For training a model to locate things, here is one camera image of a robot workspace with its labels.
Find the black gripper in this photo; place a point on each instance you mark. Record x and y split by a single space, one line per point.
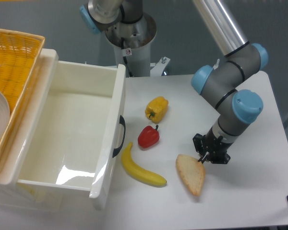
211 149

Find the triangle bread slice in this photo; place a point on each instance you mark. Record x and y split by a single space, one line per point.
191 172

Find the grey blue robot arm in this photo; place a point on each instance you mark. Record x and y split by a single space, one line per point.
216 84

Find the red bell pepper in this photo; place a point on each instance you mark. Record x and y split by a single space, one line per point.
148 137

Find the yellow bell pepper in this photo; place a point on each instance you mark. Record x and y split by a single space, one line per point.
156 109

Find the yellow banana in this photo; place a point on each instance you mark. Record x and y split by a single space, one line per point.
139 173

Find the white plastic drawer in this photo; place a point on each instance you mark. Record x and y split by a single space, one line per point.
72 146

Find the white drawer cabinet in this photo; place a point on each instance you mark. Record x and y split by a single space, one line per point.
16 145

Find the yellow woven basket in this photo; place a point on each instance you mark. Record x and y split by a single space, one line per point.
19 52

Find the black drawer handle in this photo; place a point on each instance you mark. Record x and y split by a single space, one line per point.
120 137

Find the metal mounting bracket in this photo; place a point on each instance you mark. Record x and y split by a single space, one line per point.
159 68

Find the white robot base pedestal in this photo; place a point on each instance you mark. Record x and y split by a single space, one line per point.
132 45

